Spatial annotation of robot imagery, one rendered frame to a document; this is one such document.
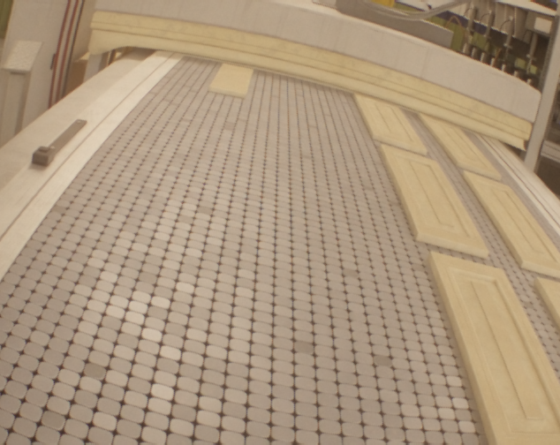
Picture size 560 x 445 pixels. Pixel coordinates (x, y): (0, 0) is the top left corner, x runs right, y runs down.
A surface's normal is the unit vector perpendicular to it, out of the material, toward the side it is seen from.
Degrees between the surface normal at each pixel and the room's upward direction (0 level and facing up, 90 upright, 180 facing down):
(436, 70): 90
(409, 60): 90
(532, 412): 0
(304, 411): 0
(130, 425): 0
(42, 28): 90
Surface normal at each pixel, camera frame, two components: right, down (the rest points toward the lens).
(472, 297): 0.06, -0.91
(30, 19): 0.00, 0.41
